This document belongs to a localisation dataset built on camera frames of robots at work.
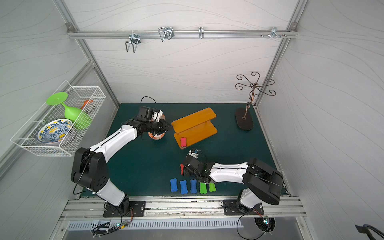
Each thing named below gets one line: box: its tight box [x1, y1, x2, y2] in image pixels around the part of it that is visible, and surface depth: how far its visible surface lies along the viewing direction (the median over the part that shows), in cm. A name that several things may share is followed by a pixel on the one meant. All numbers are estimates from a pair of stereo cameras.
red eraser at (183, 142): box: [181, 137, 187, 147], surface depth 98 cm
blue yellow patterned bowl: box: [37, 118, 73, 145], surface depth 63 cm
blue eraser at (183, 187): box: [180, 180, 188, 195], surface depth 81 cm
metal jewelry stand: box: [235, 71, 276, 131], surface depth 94 cm
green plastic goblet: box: [46, 92, 93, 130], surface depth 64 cm
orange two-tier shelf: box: [171, 107, 218, 150], surface depth 98 cm
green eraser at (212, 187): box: [209, 182, 217, 192], surface depth 80 cm
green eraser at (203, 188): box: [199, 182, 208, 194], surface depth 80 cm
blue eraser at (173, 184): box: [170, 178, 178, 193], surface depth 82 cm
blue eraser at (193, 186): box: [190, 179, 198, 194], surface depth 81 cm
